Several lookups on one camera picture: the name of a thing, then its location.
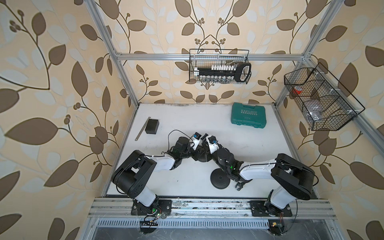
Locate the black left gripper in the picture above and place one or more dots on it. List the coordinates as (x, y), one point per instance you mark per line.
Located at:
(195, 155)

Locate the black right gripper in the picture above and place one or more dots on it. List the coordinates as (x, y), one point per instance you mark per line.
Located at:
(221, 148)

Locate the black round stand base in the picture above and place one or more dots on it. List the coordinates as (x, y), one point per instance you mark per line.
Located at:
(203, 155)

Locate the black microphone stand pole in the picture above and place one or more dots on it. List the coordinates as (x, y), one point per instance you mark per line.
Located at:
(204, 142)

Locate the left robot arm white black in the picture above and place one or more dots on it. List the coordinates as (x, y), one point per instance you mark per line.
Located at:
(132, 176)

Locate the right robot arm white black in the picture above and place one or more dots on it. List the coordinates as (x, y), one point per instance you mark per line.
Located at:
(295, 179)

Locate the small black box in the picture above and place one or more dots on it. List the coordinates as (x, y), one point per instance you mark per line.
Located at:
(152, 126)

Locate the green plastic tool case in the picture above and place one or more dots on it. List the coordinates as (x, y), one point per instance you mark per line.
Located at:
(247, 115)

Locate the red item in basket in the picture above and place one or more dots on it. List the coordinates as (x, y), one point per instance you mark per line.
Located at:
(297, 90)

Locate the plastic bag in basket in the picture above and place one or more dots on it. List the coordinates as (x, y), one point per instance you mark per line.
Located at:
(313, 110)

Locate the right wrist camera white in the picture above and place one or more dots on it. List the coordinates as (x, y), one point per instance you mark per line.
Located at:
(213, 144)

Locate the socket set rail black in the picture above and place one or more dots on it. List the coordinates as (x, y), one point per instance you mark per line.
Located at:
(239, 73)

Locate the black wire basket back wall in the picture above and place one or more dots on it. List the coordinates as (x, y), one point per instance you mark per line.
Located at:
(208, 57)

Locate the black wire basket wall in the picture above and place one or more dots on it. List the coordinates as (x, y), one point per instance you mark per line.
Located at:
(318, 83)
(208, 57)

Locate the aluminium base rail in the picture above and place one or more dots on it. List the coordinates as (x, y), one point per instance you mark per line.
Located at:
(205, 214)

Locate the black wire basket right wall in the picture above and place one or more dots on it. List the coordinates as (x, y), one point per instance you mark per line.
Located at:
(318, 83)

